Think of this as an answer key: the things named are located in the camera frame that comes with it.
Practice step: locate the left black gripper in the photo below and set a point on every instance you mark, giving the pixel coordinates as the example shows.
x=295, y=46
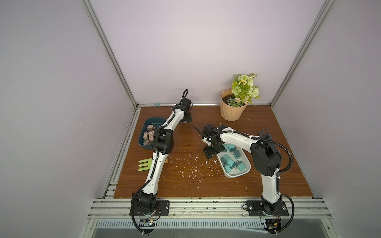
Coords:
x=189, y=117

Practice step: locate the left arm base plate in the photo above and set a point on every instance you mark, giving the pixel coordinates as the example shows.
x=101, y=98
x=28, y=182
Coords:
x=157, y=208

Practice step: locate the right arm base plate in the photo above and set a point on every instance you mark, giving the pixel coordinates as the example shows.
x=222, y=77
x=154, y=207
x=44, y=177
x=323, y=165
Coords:
x=264, y=208

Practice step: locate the white oval storage tray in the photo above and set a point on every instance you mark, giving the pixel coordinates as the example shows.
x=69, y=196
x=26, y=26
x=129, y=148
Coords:
x=225, y=155

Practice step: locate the dark teal storage tray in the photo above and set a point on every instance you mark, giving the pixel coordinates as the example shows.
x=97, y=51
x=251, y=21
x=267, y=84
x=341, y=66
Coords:
x=156, y=121

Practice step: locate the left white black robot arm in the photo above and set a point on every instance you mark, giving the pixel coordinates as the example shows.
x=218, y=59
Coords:
x=144, y=200

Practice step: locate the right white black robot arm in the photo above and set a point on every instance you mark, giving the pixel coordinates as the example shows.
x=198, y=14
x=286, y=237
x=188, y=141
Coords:
x=270, y=159

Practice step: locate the peach ribbed flower pot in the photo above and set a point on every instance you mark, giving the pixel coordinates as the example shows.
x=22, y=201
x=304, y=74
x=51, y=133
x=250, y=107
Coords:
x=228, y=112

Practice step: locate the green artificial flower plant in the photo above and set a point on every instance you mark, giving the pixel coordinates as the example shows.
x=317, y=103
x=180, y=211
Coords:
x=243, y=90

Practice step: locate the teal plug lone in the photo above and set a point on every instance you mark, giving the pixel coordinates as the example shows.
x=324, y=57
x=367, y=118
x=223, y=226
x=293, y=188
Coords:
x=237, y=154

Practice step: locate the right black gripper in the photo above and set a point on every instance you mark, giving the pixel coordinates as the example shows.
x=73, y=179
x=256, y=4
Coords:
x=207, y=131

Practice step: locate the teal plug top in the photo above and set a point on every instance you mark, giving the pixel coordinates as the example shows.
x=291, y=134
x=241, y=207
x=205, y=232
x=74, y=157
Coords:
x=227, y=168

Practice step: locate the blue garden fork wooden handle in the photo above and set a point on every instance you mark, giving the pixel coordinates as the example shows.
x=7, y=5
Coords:
x=265, y=134

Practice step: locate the green garden fork wooden handle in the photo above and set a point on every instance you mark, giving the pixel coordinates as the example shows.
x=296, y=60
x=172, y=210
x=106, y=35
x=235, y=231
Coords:
x=145, y=165

